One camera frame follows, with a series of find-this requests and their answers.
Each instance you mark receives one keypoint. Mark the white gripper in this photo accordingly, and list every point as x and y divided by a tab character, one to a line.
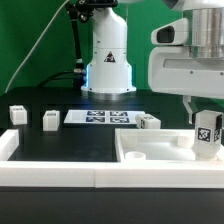
171	70

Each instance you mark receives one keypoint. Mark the white square table top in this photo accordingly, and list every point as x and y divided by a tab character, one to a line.
144	145

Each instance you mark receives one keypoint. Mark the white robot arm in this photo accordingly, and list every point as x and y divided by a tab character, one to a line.
109	74

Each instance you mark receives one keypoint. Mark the white marker plate with tags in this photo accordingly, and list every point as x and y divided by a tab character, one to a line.
101	117

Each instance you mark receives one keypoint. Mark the white U-shaped fence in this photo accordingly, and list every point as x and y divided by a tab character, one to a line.
152	174

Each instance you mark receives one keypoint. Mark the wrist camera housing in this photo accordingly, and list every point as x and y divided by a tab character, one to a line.
174	34

